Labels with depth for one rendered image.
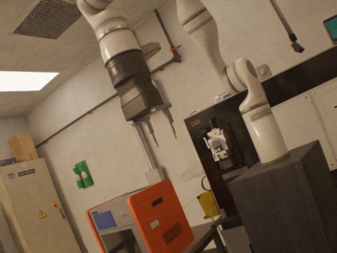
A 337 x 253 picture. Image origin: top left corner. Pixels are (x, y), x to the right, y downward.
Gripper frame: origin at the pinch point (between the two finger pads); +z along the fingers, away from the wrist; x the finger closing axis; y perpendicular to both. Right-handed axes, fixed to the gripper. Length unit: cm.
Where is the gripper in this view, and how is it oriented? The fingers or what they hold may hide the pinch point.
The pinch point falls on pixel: (166, 142)
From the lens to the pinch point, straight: 57.3
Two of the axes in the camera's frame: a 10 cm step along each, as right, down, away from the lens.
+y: -6.4, 1.7, -7.5
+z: 3.8, 9.2, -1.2
